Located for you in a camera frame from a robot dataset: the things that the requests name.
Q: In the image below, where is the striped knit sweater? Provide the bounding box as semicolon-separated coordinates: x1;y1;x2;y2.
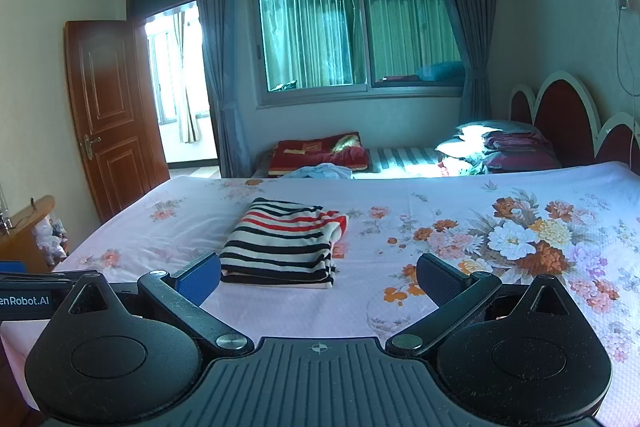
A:
218;197;348;288

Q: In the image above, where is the wooden side table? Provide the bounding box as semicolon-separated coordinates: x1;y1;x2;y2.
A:
1;195;68;273

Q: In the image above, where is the maroon folded quilt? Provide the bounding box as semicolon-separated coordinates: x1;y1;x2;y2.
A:
484;131;562;172

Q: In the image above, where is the floral white bed sheet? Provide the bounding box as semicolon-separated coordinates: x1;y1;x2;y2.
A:
0;159;640;427

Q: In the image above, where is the brown wooden door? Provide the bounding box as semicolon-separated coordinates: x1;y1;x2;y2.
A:
64;20;169;222

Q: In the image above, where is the red gold folded blanket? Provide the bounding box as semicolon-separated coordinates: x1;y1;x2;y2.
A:
268;132;370;176

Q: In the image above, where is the light blue crumpled cloth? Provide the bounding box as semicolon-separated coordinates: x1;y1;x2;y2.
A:
282;162;352;180

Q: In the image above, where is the red white scalloped headboard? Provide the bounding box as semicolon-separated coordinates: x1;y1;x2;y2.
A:
509;72;639;173

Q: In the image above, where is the green glass window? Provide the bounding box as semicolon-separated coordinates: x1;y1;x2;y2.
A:
252;0;465;105

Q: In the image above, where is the grey blue left curtain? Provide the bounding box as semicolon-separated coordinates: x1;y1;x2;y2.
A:
196;0;252;178

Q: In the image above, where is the wall socket with cable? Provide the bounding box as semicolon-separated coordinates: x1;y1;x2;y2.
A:
613;0;640;143

